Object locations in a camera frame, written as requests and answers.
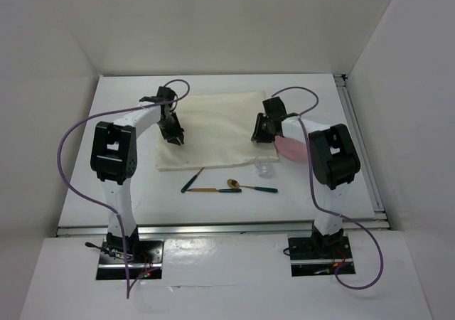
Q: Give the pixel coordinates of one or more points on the clear drinking glass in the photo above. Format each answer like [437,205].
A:
[264,166]

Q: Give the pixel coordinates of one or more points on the aluminium front rail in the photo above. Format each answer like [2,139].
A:
[210,229]

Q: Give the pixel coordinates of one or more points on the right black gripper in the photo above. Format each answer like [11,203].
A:
[258,134]

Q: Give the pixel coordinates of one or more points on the aluminium right side rail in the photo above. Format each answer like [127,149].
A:
[353,123]

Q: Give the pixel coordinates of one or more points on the pink plate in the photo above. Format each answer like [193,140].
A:
[291,149]

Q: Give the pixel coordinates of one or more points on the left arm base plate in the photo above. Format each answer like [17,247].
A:
[145,264]

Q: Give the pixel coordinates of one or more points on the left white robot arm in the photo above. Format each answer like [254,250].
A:
[114,160]

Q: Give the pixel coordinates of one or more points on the gold spoon green handle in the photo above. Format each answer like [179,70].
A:
[232,183]

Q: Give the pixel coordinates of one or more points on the gold knife green handle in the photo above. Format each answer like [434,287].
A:
[215,190]

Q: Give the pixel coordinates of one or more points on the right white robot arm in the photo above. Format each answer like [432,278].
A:
[333,162]

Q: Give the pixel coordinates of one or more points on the gold fork green handle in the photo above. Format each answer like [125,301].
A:
[191,180]

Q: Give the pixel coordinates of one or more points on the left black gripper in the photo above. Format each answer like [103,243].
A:
[177,131]

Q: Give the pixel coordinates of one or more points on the cream cloth napkin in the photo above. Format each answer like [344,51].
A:
[217,133]

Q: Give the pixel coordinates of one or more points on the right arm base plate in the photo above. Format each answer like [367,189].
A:
[306,261]

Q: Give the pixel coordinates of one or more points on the aluminium rail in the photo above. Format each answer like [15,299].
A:
[353,123]
[210,229]

